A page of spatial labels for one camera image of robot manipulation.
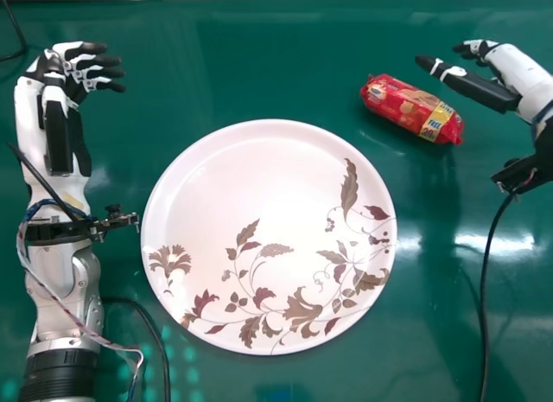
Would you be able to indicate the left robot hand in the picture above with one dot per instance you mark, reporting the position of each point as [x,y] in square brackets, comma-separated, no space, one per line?
[56,129]

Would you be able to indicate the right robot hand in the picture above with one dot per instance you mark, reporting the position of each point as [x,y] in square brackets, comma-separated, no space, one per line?
[523,73]

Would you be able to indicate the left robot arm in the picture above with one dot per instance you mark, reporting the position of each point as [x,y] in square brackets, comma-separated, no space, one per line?
[65,298]

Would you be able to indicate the red biscuit packet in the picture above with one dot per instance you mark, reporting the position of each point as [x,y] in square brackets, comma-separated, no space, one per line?
[406,108]

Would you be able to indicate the plate with brown leaf pattern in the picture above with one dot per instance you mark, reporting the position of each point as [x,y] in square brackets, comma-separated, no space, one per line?
[268,203]

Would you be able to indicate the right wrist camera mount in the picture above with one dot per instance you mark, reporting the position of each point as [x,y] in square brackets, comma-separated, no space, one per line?
[518,173]

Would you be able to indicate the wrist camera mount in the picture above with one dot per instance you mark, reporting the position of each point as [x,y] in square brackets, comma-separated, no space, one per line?
[518,173]
[116,220]

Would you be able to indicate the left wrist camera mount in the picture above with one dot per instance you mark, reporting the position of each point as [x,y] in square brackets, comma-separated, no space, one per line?
[116,220]

